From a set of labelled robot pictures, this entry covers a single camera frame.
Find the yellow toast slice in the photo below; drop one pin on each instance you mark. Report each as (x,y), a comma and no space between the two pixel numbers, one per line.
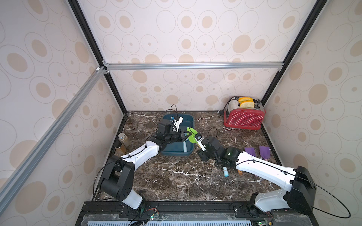
(247,104)
(243,99)

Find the purple shovel pink handle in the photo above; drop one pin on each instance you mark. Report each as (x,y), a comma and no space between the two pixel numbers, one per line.
(250,151)
(265,152)

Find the light blue shovel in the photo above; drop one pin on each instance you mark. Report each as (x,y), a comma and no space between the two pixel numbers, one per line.
(225,172)
(185,147)

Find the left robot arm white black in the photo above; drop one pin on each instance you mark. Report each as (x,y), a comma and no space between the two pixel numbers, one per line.
(118,173)

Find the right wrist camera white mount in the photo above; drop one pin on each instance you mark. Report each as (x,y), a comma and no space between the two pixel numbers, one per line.
(199,138)

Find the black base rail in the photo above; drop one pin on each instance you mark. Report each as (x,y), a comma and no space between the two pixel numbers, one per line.
(193,213)

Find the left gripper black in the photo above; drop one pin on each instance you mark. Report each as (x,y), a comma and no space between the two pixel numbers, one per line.
(181,136)

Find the left diagonal aluminium frame bar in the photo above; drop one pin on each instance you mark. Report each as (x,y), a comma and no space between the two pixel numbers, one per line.
(28,165)

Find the horizontal aluminium frame bar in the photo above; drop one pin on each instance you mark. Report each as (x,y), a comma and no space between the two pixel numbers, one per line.
(187,66)

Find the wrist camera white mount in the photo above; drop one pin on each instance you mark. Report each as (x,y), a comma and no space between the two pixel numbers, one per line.
(177,120)
(199,138)

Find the yellow toast slice back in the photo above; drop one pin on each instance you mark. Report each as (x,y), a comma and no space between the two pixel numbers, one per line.
(243,99)

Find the yellow toast slice front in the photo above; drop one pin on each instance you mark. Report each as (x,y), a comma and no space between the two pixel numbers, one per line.
(247,104)

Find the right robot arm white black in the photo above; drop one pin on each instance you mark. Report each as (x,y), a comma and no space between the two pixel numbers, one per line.
(297,189)

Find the green shovel yellow handle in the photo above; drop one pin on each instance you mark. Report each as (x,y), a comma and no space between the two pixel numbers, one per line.
(192,137)

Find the red polka dot toaster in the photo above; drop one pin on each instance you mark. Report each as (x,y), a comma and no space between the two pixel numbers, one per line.
(243,118)

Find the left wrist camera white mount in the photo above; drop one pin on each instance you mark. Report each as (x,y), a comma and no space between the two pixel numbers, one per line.
(177,120)

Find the clear glass bottle back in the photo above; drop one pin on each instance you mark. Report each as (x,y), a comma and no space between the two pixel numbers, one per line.
(124,139)

